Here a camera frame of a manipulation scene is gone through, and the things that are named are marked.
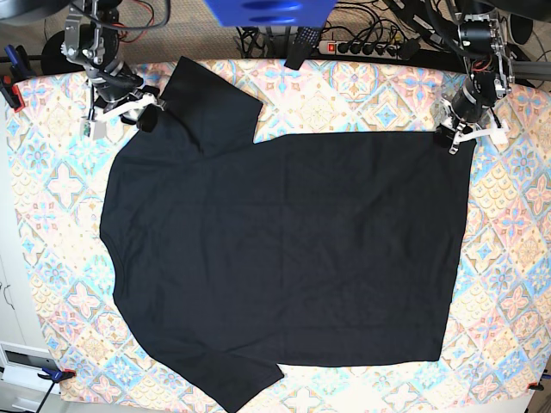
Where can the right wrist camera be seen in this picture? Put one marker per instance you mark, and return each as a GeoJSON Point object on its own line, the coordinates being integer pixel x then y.
{"type": "Point", "coordinates": [93, 129]}

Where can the black T-shirt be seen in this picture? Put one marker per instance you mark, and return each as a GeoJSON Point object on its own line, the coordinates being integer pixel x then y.
{"type": "Point", "coordinates": [233, 258]}

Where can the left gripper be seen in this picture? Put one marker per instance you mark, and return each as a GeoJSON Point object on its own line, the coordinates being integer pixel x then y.
{"type": "Point", "coordinates": [467, 107]}

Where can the white power strip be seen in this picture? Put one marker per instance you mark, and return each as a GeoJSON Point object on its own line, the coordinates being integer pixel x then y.
{"type": "Point", "coordinates": [355, 49]}

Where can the white cabinet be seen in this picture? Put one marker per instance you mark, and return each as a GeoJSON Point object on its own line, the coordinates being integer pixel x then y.
{"type": "Point", "coordinates": [19, 323]}

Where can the blue clamp top left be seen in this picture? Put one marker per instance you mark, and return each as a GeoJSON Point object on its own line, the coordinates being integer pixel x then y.
{"type": "Point", "coordinates": [20, 63]}

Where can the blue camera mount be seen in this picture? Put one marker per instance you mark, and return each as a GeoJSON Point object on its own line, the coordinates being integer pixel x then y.
{"type": "Point", "coordinates": [249, 13]}

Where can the orange black clamp left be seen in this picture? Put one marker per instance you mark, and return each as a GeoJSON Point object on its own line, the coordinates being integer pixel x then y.
{"type": "Point", "coordinates": [11, 94]}

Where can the orange clamp bottom right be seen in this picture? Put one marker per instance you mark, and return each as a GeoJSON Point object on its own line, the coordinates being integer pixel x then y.
{"type": "Point", "coordinates": [536, 387]}

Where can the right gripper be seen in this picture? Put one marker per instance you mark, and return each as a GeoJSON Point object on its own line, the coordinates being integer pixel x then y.
{"type": "Point", "coordinates": [119, 93]}

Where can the blue orange clamp bottom left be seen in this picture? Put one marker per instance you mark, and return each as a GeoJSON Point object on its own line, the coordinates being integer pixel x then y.
{"type": "Point", "coordinates": [56, 376]}

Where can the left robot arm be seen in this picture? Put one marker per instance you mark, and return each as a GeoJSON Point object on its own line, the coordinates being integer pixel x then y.
{"type": "Point", "coordinates": [480, 42]}

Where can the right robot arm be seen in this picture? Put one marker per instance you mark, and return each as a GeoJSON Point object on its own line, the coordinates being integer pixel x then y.
{"type": "Point", "coordinates": [93, 35]}

